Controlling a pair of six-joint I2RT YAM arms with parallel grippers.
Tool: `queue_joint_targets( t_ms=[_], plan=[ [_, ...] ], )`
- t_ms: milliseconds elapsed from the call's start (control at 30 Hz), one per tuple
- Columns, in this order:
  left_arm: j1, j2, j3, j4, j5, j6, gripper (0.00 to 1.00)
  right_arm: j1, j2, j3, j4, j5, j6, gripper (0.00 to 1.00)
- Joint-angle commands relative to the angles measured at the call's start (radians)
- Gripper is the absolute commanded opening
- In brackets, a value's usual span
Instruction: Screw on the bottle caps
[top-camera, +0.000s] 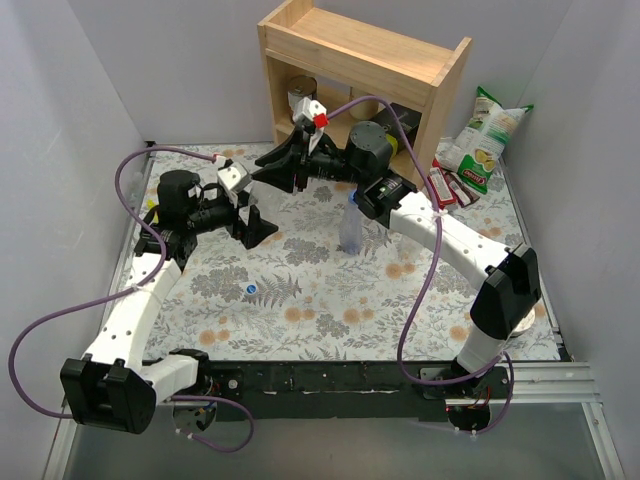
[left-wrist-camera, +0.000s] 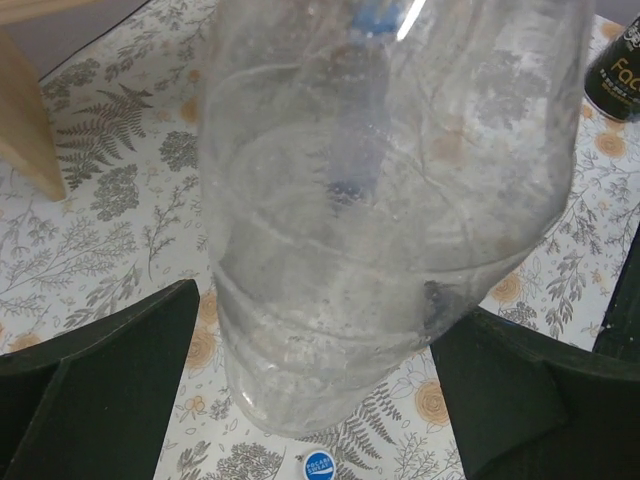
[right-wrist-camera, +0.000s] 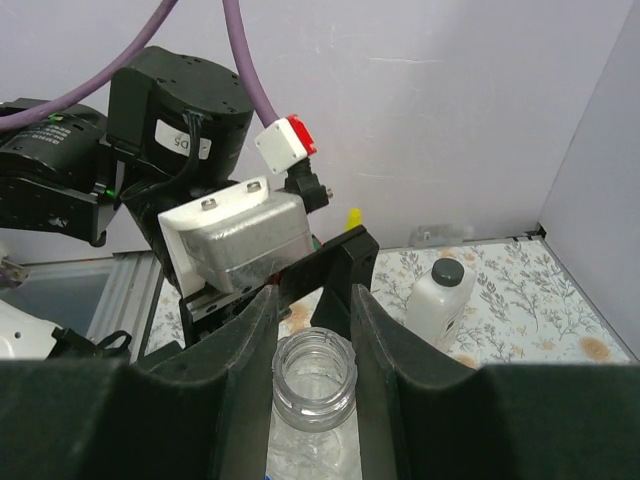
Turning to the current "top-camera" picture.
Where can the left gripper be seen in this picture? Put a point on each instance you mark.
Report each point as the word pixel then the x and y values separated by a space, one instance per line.
pixel 240 219

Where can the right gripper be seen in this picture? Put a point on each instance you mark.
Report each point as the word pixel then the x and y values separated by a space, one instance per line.
pixel 301 163

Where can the clear plastic bottle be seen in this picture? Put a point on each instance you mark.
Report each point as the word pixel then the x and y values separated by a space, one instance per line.
pixel 408 250
pixel 267 199

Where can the blue tinted plastic bottle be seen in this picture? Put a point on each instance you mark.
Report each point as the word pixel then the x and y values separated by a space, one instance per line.
pixel 350 231

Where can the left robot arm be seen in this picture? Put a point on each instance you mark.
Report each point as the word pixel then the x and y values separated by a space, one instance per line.
pixel 111 386

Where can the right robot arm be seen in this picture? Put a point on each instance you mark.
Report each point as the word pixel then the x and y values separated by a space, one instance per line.
pixel 506 279

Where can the yellow squeeze bottle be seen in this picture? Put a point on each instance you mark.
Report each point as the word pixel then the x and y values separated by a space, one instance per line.
pixel 151 216

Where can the tin can on shelf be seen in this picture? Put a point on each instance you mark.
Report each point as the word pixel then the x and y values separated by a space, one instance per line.
pixel 300 87

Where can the white cup on shelf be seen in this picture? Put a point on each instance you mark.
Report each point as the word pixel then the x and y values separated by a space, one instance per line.
pixel 364 110

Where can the wooden shelf unit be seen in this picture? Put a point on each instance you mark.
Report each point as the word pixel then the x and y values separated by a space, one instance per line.
pixel 299 38

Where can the green and black box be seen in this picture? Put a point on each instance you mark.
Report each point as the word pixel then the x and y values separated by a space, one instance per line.
pixel 409 120

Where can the red snack packet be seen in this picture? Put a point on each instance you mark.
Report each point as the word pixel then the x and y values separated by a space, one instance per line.
pixel 448 188

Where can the green chips bag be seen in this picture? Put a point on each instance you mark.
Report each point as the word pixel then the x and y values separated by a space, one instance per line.
pixel 474 153

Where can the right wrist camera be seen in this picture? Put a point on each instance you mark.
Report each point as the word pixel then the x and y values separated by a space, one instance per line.
pixel 310 112

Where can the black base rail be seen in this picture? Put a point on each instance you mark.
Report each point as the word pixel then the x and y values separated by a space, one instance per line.
pixel 340 390

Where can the aluminium frame rail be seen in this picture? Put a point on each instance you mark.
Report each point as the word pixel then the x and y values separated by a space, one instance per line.
pixel 550 426

